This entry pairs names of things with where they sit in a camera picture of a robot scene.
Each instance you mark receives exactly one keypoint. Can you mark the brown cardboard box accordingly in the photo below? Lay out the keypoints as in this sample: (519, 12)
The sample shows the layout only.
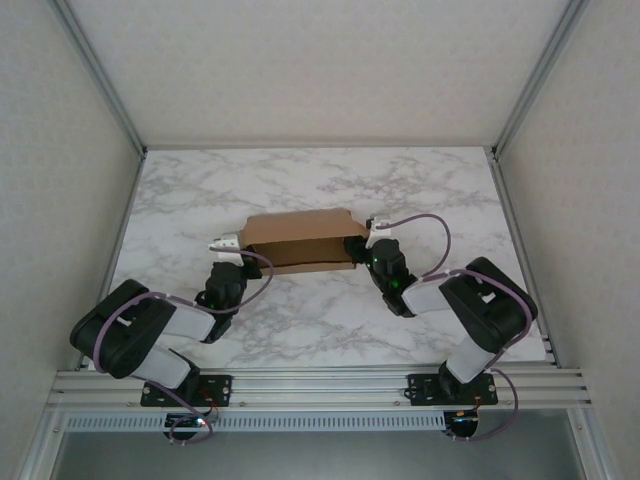
(300, 235)

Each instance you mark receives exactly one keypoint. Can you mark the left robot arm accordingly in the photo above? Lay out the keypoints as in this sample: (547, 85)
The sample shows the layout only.
(125, 330)

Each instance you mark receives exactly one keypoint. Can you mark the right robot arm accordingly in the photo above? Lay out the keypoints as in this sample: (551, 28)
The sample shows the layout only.
(490, 310)

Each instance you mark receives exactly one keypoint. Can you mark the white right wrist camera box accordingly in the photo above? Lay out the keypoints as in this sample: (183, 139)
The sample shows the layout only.
(377, 230)

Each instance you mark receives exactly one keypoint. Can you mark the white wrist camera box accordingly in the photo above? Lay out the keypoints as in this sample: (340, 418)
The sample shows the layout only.
(377, 230)
(225, 246)

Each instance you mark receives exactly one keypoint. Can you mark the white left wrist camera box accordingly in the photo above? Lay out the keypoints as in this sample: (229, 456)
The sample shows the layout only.
(225, 246)

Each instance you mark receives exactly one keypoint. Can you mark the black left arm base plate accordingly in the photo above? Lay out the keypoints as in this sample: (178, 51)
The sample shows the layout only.
(220, 390)

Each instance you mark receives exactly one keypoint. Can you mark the aluminium table side rail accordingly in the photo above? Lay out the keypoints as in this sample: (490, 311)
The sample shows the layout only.
(510, 220)
(127, 220)

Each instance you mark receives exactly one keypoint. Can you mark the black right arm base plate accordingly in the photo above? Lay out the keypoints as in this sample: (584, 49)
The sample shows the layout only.
(425, 390)

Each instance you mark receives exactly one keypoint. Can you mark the aluminium mounting rail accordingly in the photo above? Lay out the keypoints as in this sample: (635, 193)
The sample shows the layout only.
(320, 387)

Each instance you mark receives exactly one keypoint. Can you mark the aluminium frame post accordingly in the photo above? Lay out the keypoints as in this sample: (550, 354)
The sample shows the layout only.
(100, 75)
(540, 75)

